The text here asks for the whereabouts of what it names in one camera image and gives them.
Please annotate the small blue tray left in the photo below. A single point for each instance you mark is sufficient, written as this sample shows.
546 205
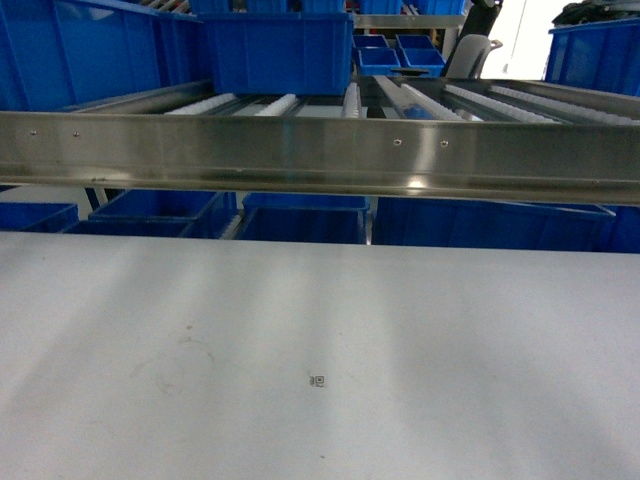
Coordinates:
377 62

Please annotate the blue bin below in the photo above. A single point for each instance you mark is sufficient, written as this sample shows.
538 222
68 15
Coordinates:
313 218
489 225
162 213

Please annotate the blue bin on rollers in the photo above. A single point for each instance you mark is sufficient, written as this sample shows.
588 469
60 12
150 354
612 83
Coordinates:
280 53

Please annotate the large blue bin left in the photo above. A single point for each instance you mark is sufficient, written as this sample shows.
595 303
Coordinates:
56 54

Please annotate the blue bin below right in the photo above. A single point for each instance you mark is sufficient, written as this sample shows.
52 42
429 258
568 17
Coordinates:
489 225

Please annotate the small marker sticker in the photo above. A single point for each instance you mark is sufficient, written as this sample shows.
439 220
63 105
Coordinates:
317 381

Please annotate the steel shelf front rail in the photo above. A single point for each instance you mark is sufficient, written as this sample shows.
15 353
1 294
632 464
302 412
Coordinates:
547 163

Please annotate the small blue tray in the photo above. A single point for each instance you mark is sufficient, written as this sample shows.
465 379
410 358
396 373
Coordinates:
377 62
428 61

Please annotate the blue bin below centre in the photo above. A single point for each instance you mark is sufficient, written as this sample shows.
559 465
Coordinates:
313 218

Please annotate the small blue tray right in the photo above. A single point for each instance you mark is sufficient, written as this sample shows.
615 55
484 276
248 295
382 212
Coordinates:
428 61

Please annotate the blue bin far right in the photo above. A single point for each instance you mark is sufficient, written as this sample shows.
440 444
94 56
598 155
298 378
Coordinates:
602 56

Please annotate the white roller track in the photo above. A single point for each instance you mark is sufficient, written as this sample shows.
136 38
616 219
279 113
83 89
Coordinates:
351 107

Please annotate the grey office chair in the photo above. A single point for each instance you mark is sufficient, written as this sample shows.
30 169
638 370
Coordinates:
469 57

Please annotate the blue bin below left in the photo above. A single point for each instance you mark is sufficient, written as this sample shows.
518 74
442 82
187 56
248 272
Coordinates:
162 213

